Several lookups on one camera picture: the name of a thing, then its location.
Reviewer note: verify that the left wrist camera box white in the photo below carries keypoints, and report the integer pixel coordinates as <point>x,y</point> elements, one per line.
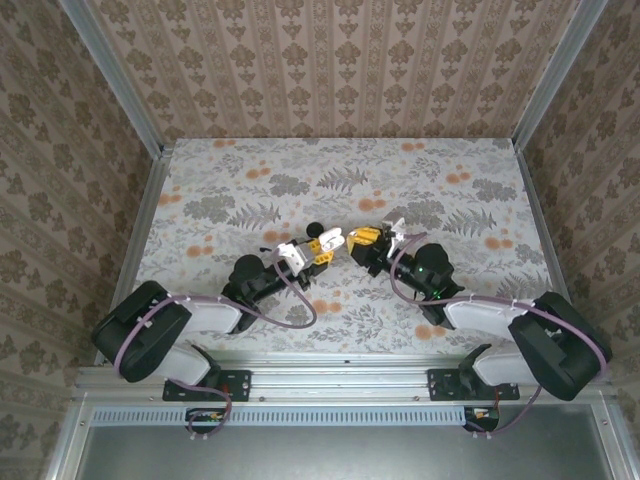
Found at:
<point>292,257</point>

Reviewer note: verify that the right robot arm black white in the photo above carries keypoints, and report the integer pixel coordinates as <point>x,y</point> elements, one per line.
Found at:
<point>560,350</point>

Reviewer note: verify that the aluminium table side rail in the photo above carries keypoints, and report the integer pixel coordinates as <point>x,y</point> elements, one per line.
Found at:
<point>145,215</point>
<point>545,225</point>

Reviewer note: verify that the black connector board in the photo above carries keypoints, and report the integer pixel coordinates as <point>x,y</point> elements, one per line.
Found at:
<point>482,417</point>
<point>205,417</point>

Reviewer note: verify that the aluminium mounting rail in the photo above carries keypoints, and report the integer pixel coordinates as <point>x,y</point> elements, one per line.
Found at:
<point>340,380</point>

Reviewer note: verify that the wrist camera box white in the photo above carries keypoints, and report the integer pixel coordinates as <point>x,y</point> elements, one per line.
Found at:
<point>292,257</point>
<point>395,230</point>

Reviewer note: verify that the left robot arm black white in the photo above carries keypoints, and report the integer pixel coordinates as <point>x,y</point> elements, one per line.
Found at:
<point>145,335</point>

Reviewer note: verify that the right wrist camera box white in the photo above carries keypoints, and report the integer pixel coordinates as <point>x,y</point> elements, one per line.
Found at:
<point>395,230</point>

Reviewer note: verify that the black round earbud case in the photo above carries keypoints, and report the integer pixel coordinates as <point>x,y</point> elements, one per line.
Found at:
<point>314,229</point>

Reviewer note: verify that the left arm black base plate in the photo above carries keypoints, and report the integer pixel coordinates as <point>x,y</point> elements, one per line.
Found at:
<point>240,385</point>

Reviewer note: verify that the aluminium frame post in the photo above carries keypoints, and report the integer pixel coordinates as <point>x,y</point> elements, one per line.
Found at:
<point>555,75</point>
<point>110,75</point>

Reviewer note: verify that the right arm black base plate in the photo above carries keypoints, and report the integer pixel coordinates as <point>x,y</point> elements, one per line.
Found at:
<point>440,385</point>

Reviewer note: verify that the grey metal sheet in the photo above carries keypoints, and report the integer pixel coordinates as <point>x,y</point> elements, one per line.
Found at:
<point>325,455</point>

